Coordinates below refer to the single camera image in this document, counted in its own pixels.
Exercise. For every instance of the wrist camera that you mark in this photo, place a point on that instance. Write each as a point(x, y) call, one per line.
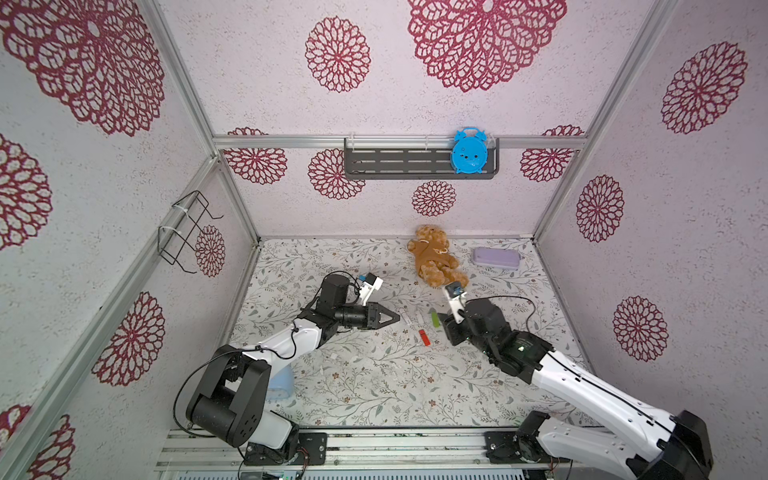
point(456, 297)
point(369, 283)

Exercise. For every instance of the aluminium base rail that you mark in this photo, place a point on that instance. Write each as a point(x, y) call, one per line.
point(323, 450)

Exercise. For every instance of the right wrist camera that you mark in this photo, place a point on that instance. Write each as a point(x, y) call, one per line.
point(456, 297)

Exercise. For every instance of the purple rectangular case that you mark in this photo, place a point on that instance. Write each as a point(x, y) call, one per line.
point(508, 259)

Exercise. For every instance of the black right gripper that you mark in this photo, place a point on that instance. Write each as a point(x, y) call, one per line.
point(454, 327)

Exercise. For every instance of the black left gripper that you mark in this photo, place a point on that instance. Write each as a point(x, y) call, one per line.
point(373, 310)

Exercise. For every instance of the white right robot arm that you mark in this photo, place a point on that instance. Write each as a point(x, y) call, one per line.
point(636, 441)

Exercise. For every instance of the brown teddy bear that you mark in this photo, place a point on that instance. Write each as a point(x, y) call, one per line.
point(433, 262)

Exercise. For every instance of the red usb drive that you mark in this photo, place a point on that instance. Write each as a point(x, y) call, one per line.
point(424, 338)

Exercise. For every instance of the blue alarm clock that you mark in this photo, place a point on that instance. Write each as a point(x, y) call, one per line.
point(469, 154)

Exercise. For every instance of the light blue cup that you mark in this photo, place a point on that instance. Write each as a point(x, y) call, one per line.
point(281, 385)

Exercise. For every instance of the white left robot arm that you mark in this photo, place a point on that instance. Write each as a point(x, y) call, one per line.
point(230, 400)

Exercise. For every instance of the black wire wall basket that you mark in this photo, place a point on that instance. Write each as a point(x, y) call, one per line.
point(193, 243)

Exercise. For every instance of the grey wall shelf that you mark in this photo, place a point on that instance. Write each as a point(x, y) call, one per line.
point(394, 163)

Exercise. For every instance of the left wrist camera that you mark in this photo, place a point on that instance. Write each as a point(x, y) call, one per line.
point(369, 283)

